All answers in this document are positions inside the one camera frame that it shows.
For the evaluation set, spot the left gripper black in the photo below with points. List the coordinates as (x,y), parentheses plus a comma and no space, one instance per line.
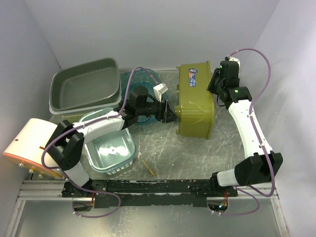
(165,113)

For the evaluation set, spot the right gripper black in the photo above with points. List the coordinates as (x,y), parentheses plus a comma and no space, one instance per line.
(211,88)

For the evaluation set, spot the olive green plastic basket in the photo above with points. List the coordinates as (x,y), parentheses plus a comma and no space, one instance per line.
(195,110)

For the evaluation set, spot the light blue perforated basket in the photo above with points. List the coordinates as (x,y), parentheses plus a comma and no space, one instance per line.
(111,152)

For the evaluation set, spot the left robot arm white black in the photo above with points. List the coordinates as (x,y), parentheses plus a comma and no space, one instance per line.
(67,141)

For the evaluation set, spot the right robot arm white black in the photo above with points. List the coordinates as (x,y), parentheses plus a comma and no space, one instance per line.
(261,163)

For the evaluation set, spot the teal transparent plastic tub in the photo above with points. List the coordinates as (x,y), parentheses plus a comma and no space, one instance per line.
(145,84)

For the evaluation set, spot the small wooden stick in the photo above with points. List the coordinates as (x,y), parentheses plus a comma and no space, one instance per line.
(147,166)

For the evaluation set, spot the grey plastic tub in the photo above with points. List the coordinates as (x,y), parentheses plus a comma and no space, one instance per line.
(89,84)

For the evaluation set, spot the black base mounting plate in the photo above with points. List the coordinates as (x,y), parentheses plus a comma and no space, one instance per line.
(194,192)

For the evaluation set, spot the pale yellow perforated basket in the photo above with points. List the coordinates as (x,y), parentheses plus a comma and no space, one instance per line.
(76,116)

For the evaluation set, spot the cream cylindrical appliance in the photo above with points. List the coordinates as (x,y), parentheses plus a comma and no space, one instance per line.
(27,147)

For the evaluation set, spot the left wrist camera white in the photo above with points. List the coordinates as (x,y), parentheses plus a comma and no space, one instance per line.
(159,90)

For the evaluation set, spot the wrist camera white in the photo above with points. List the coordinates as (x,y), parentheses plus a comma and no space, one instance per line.
(159,90)
(235,60)

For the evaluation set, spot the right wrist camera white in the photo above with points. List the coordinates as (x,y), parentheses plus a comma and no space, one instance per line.
(235,60)

